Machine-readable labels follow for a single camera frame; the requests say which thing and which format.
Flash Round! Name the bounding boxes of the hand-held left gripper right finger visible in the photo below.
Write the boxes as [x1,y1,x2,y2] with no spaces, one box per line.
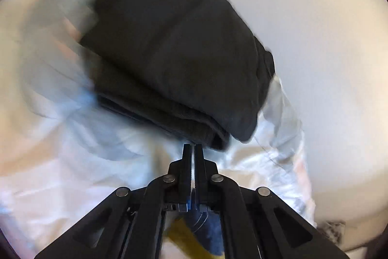
[194,144,349,259]

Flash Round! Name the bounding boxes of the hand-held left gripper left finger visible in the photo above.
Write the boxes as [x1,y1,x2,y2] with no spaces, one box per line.
[34,144,194,259]

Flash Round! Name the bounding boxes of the white navy olive jersey shirt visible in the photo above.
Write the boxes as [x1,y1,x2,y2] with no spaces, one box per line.
[165,210,226,258]

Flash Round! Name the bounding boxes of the black clothes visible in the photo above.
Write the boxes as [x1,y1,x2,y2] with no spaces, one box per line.
[79,0,276,152]

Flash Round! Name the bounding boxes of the pastel printed bed blanket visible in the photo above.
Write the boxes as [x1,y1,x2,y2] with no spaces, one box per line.
[0,0,317,259]

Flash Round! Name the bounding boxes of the checkered cloth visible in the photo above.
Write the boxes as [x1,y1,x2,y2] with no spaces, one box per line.
[318,220,346,244]

